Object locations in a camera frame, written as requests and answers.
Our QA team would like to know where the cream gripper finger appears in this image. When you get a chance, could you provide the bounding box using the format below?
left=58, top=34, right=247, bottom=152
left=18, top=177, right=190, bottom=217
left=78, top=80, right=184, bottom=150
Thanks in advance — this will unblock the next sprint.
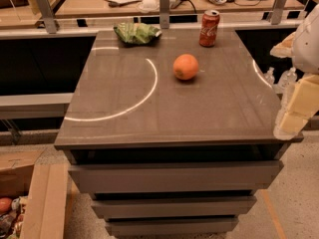
left=270, top=33, right=295, bottom=58
left=278, top=74, right=319, bottom=135

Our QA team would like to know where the orange fruit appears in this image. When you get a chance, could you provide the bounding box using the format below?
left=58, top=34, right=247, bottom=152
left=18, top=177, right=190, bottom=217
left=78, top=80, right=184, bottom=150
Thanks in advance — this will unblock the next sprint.
left=173, top=54, right=198, bottom=81

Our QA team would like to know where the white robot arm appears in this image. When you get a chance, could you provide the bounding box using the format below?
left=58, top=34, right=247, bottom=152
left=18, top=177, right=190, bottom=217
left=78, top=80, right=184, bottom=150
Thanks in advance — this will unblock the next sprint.
left=270, top=4, right=319, bottom=140

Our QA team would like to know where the green jalapeno chip bag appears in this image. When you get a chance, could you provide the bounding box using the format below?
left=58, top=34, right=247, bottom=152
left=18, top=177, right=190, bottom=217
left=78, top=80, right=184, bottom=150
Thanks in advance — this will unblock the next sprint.
left=114, top=23, right=161, bottom=45

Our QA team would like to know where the clear plastic bottle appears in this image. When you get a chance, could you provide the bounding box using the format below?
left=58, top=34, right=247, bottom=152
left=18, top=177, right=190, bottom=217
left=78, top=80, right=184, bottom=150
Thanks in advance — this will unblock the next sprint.
left=264, top=67, right=275, bottom=85
left=277, top=67, right=297, bottom=92

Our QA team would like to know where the red coca-cola can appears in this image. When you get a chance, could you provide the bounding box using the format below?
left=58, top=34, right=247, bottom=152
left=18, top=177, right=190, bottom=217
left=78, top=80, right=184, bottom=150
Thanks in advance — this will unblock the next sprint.
left=199, top=10, right=220, bottom=47

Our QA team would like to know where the top grey drawer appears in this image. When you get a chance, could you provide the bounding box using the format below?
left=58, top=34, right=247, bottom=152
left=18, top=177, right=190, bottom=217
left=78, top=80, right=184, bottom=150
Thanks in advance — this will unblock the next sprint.
left=69, top=160, right=283, bottom=193

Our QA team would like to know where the grey drawer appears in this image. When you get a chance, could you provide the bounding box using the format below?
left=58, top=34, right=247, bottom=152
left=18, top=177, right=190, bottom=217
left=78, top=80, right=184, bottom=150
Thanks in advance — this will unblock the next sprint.
left=69, top=160, right=283, bottom=193
left=92, top=196, right=256, bottom=219
left=106, top=217, right=238, bottom=237

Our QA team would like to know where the middle grey drawer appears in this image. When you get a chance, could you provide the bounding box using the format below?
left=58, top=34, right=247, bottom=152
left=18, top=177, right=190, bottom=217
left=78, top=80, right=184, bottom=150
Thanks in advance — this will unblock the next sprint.
left=92, top=196, right=256, bottom=219

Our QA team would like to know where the grey drawer cabinet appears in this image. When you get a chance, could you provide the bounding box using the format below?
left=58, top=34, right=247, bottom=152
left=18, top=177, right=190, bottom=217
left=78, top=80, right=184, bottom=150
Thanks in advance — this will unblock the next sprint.
left=54, top=28, right=305, bottom=238

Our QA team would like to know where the bottom grey drawer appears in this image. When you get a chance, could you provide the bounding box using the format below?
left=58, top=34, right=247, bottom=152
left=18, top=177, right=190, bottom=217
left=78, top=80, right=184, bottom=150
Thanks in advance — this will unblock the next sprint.
left=106, top=217, right=238, bottom=237

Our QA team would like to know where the cardboard box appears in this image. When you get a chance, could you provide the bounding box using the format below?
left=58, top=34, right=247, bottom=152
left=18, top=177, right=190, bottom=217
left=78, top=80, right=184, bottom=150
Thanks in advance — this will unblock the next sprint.
left=0, top=150, right=68, bottom=239

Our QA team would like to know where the red item in box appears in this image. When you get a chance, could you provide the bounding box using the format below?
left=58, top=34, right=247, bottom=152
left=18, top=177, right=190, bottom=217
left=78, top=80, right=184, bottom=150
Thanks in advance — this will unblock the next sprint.
left=0, top=197, right=12, bottom=215

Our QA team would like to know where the right metal bracket post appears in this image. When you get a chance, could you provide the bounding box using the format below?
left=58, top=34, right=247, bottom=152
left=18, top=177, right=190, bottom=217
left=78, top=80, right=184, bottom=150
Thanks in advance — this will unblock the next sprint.
left=268, top=0, right=287, bottom=25

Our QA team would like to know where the metal bracket post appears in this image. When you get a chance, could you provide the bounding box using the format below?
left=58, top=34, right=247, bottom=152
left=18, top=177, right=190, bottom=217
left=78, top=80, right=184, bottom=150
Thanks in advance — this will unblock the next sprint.
left=159, top=0, right=169, bottom=29
left=36, top=0, right=58, bottom=34
left=268, top=0, right=287, bottom=25

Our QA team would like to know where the middle metal bracket post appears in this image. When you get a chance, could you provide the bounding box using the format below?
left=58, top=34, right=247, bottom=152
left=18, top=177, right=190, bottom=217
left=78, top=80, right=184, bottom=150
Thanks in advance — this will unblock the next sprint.
left=159, top=0, right=169, bottom=29

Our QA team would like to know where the left metal bracket post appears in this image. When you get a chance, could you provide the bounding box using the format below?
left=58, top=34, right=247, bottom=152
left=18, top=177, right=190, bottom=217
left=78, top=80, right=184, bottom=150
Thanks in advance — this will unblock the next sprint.
left=36, top=0, right=58, bottom=34

